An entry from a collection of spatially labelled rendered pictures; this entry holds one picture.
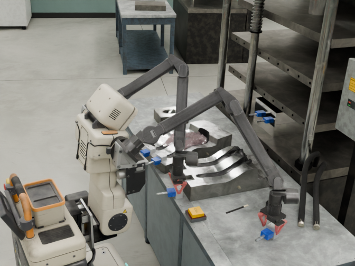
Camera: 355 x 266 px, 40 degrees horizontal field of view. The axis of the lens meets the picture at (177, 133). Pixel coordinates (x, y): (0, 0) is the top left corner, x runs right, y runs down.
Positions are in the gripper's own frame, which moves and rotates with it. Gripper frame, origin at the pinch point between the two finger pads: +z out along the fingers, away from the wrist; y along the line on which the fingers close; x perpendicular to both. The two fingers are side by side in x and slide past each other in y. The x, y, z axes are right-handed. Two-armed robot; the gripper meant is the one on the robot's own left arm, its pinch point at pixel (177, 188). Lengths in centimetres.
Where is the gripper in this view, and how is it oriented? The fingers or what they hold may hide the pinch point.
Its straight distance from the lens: 248.2
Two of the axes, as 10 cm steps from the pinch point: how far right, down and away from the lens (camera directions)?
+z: -0.3, 9.0, 4.4
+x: -9.7, 0.8, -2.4
